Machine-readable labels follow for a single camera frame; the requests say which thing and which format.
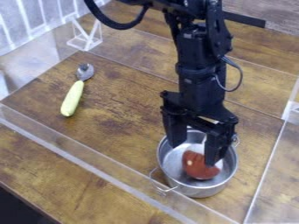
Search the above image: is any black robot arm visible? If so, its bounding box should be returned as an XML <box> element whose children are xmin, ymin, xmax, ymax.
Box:
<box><xmin>119</xmin><ymin>0</ymin><xmax>239</xmax><ymax>166</ymax></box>

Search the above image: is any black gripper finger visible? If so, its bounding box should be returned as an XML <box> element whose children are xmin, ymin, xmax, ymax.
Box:
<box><xmin>162</xmin><ymin>110</ymin><xmax>187</xmax><ymax>148</ymax></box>
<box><xmin>204</xmin><ymin>126</ymin><xmax>234</xmax><ymax>167</ymax></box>

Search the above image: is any spoon with yellow-green handle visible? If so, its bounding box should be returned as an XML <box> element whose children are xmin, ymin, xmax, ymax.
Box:
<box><xmin>60</xmin><ymin>64</ymin><xmax>95</xmax><ymax>117</ymax></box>

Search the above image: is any black bar at table back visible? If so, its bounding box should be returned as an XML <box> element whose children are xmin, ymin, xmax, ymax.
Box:
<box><xmin>224</xmin><ymin>11</ymin><xmax>267</xmax><ymax>28</ymax></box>

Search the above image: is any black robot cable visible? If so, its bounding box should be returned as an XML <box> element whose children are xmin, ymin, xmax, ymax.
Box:
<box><xmin>83</xmin><ymin>0</ymin><xmax>151</xmax><ymax>31</ymax></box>

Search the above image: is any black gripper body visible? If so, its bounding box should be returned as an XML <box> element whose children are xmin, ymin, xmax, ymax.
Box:
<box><xmin>160</xmin><ymin>91</ymin><xmax>239</xmax><ymax>135</ymax></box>

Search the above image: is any clear acrylic triangular bracket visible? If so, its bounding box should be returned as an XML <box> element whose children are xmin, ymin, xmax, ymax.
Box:
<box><xmin>67</xmin><ymin>20</ymin><xmax>103</xmax><ymax>52</ymax></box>

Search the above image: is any clear acrylic front barrier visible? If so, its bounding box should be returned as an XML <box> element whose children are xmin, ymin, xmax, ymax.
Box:
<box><xmin>0</xmin><ymin>103</ymin><xmax>238</xmax><ymax>224</ymax></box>

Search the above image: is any silver pot with handles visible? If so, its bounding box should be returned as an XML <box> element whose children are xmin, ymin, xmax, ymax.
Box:
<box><xmin>150</xmin><ymin>128</ymin><xmax>239</xmax><ymax>198</ymax></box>

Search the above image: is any red plush mushroom toy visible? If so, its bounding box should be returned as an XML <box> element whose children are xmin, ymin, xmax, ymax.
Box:
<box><xmin>182</xmin><ymin>143</ymin><xmax>223</xmax><ymax>180</ymax></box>

